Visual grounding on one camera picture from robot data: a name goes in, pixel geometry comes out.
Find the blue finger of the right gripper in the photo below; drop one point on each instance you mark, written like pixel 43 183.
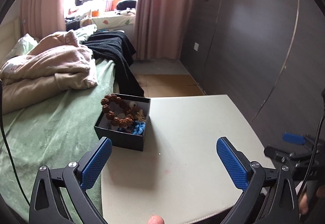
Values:
pixel 278 154
pixel 294 139

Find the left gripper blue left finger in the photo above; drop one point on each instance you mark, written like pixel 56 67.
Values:
pixel 92 163

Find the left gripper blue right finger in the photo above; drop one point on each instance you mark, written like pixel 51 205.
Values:
pixel 235 162

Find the black jewelry box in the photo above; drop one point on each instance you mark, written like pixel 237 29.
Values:
pixel 123 119

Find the person's right hand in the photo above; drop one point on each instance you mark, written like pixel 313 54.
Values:
pixel 312 189

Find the person's left hand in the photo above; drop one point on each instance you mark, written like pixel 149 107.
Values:
pixel 155 219

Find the white square table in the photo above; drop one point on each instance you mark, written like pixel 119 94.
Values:
pixel 178 175

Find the dark wardrobe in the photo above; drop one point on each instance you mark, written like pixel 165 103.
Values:
pixel 267 56

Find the flattened cardboard on floor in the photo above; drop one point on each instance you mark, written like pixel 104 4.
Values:
pixel 168 85

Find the pink beige blanket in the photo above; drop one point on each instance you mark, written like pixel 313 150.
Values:
pixel 59 62

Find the black knitted throw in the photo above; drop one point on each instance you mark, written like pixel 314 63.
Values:
pixel 115 46

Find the floral windowsill cushion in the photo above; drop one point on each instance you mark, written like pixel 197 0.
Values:
pixel 113 22

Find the orange cup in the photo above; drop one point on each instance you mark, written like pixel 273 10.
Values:
pixel 95 13

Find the left pink curtain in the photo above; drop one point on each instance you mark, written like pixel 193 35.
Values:
pixel 41 18

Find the pink curtain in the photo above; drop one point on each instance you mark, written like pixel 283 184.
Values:
pixel 159 28
pixel 41 18

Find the black item on windowsill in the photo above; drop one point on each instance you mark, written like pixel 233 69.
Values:
pixel 124 4

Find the right pink curtain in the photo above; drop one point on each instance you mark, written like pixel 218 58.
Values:
pixel 159 28

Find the white wall socket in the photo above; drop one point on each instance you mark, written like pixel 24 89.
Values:
pixel 196 46

